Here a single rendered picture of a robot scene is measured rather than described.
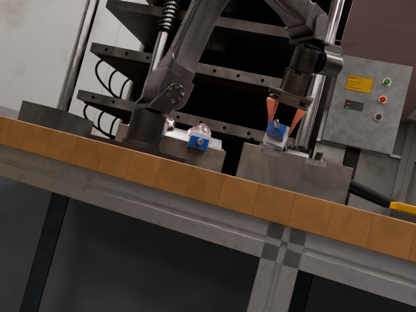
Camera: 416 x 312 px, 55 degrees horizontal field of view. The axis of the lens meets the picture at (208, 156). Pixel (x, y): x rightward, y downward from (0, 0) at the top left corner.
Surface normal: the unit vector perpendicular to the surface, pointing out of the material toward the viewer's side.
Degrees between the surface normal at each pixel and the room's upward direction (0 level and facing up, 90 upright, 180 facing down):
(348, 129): 90
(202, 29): 91
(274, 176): 90
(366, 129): 90
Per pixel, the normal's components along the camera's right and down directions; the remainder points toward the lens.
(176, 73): 0.52, 0.10
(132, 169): -0.27, -0.11
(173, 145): 0.07, -0.03
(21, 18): 0.93, 0.23
